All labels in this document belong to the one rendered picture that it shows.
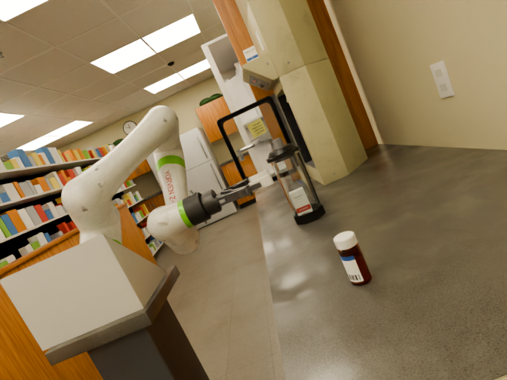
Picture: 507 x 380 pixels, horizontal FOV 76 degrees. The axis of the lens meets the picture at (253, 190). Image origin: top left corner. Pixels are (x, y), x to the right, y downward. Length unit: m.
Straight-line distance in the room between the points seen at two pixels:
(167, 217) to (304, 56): 0.82
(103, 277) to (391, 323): 0.75
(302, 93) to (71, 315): 1.08
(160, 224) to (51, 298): 0.35
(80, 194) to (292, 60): 0.89
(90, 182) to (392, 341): 0.89
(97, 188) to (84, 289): 0.29
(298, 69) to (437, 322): 1.06
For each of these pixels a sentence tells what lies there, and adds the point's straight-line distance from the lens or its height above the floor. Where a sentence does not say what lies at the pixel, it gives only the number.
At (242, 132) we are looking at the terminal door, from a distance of 1.65.
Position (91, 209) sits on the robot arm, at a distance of 1.08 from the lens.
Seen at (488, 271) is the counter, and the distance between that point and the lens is 0.58.
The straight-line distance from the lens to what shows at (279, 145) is 0.99.
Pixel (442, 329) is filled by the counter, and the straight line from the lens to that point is 0.49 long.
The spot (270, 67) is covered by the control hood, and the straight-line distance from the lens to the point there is 1.35.
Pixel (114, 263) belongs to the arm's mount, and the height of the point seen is 1.09.
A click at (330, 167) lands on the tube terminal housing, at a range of 1.37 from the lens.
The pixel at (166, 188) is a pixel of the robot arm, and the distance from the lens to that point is 1.25.
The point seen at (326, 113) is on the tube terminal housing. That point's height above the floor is 1.21.
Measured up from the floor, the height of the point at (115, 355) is 0.83.
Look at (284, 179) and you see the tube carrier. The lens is 0.97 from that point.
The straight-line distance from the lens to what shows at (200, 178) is 6.31.
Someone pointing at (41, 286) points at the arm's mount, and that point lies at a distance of 1.10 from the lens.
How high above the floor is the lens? 1.25
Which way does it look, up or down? 9 degrees down
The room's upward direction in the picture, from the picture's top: 25 degrees counter-clockwise
